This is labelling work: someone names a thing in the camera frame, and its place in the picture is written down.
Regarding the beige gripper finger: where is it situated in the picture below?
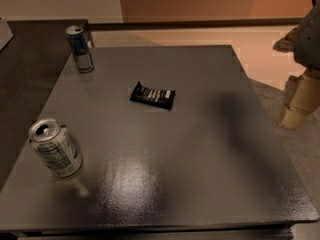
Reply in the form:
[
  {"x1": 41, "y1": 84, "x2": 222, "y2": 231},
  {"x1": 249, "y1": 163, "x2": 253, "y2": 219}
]
[{"x1": 279, "y1": 68, "x2": 320, "y2": 129}]

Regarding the blue silver redbull can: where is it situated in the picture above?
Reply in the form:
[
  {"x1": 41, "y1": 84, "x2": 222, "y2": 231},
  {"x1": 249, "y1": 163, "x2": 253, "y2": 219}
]
[{"x1": 65, "y1": 26, "x2": 94, "y2": 73}]

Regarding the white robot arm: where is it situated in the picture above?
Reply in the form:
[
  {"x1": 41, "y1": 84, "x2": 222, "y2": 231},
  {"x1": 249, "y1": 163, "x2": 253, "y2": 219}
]
[{"x1": 273, "y1": 3, "x2": 320, "y2": 129}]

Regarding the silver green soda can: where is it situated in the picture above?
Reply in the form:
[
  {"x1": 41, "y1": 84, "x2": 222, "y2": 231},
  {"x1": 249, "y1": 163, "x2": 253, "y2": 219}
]
[{"x1": 28, "y1": 118, "x2": 83, "y2": 178}]

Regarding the black snack bar wrapper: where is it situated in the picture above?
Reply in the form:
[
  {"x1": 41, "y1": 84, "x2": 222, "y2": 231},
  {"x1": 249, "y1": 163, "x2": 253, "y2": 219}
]
[{"x1": 130, "y1": 82, "x2": 175, "y2": 110}]

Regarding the grey object at left edge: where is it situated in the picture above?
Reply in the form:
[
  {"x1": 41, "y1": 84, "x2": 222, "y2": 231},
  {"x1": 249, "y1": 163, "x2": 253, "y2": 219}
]
[{"x1": 0, "y1": 17, "x2": 13, "y2": 51}]

